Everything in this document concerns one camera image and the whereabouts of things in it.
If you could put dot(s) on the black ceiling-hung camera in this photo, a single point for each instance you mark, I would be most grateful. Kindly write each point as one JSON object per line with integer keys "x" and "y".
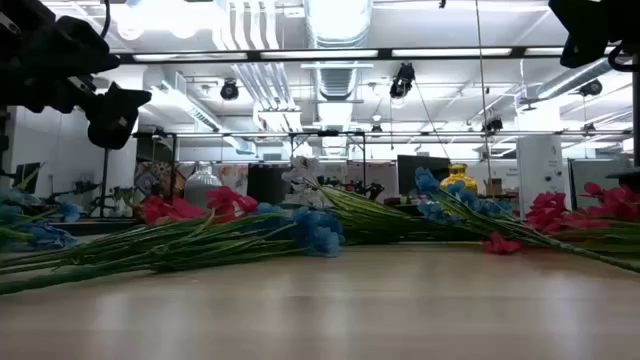
{"x": 229, "y": 90}
{"x": 492, "y": 125}
{"x": 591, "y": 87}
{"x": 402, "y": 80}

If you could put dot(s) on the white tall cabinet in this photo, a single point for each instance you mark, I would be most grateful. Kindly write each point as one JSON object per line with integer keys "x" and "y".
{"x": 540, "y": 170}

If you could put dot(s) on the background black robot arm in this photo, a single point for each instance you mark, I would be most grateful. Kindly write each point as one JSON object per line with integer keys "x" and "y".
{"x": 80, "y": 189}

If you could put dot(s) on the colourful patterned cloth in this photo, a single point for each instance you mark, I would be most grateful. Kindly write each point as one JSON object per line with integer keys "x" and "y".
{"x": 155, "y": 177}

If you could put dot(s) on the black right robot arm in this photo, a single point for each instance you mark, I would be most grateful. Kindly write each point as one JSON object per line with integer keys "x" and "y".
{"x": 630, "y": 15}

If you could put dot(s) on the white LED light strip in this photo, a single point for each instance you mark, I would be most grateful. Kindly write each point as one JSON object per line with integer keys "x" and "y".
{"x": 542, "y": 51}
{"x": 450, "y": 52}
{"x": 320, "y": 53}
{"x": 190, "y": 57}

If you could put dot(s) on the black bracket mount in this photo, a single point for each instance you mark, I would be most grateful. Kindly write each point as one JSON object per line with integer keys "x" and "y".
{"x": 627, "y": 177}

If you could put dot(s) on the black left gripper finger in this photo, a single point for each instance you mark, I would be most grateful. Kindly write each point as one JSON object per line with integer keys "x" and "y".
{"x": 127, "y": 102}
{"x": 112, "y": 130}

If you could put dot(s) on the black computer monitor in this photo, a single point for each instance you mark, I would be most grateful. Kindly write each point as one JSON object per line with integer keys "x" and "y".
{"x": 407, "y": 165}

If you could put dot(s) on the brown cardboard box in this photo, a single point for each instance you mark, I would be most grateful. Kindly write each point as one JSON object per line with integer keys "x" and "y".
{"x": 495, "y": 187}

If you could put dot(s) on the grey office partition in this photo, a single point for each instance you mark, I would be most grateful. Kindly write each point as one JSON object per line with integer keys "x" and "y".
{"x": 595, "y": 175}

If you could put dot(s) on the black rectangular panel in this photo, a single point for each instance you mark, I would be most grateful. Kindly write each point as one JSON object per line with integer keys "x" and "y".
{"x": 267, "y": 182}

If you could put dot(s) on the clear ribbed glass vase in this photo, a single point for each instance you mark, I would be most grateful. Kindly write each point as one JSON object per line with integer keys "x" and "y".
{"x": 200, "y": 187}

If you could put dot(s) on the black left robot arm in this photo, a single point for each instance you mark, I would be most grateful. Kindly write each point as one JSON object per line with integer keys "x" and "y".
{"x": 20, "y": 15}

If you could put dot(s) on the background black rig frame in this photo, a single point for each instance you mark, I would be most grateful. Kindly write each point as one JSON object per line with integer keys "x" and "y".
{"x": 550, "y": 133}

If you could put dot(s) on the small black monitor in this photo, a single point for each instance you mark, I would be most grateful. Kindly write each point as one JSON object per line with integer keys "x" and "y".
{"x": 25, "y": 177}

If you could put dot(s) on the silver ceiling air duct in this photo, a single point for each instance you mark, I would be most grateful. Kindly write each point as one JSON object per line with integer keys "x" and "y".
{"x": 565, "y": 80}
{"x": 337, "y": 20}

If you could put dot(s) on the yellow glass vase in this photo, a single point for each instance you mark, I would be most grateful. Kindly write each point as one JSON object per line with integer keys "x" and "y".
{"x": 459, "y": 180}

